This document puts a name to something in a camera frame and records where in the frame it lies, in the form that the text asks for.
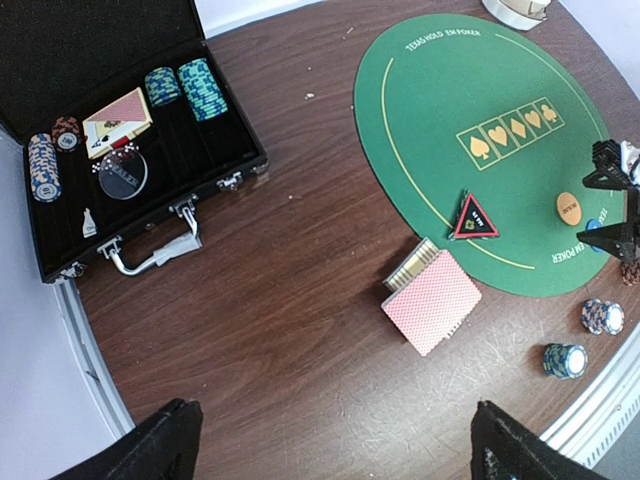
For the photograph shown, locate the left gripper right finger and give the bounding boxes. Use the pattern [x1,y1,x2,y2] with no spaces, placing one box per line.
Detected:
[470,401,604,480]

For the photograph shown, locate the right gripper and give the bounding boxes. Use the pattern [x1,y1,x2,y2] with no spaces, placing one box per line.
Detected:
[577,139,639,264]

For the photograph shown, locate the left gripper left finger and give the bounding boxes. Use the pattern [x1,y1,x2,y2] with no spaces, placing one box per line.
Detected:
[56,398,203,479]

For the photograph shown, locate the orange round blind button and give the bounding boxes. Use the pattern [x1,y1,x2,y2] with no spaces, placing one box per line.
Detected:
[556,192,582,227]

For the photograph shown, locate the blue tan chip stack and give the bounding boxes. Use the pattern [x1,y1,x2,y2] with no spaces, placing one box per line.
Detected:
[581,299,624,335]

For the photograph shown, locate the blue round blind button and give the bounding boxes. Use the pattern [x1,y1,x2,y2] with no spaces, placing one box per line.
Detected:
[586,219,603,231]

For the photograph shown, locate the green blue chip stack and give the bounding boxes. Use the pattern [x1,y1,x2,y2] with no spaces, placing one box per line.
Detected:
[542,343,588,380]

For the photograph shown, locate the green round poker mat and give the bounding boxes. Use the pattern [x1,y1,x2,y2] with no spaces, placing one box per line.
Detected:
[354,14,624,297]

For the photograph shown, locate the black red triangle token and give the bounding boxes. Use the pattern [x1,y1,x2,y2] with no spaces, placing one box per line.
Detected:
[448,190,500,241]

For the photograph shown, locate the red playing card deck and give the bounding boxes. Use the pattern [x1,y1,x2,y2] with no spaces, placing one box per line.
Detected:
[381,250,482,356]

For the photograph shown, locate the white ceramic lower bowl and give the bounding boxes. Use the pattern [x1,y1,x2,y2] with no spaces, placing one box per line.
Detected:
[481,0,551,31]

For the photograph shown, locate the small white tag in case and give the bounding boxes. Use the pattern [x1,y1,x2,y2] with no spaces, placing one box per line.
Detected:
[82,208,97,238]

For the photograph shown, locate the clear acrylic dealer button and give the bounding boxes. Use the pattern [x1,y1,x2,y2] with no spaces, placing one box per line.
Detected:
[92,142,149,201]

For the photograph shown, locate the blue tan chips in case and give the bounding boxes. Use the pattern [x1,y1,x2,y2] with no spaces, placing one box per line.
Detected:
[28,133,62,203]

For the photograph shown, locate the orange black chips in case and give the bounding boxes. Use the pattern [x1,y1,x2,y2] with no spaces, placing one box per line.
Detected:
[51,116,82,153]

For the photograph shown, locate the card deck in case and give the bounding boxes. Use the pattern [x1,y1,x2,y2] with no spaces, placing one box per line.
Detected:
[82,87,153,159]

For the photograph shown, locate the black poker chip case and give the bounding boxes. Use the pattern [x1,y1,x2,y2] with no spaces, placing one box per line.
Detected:
[1,1,268,283]

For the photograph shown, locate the teal chip row in case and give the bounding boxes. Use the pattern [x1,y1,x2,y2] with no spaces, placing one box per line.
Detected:
[178,58,228,122]

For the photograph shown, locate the green blue chips in case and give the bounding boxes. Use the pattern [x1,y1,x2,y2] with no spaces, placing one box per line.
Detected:
[144,67,182,107]

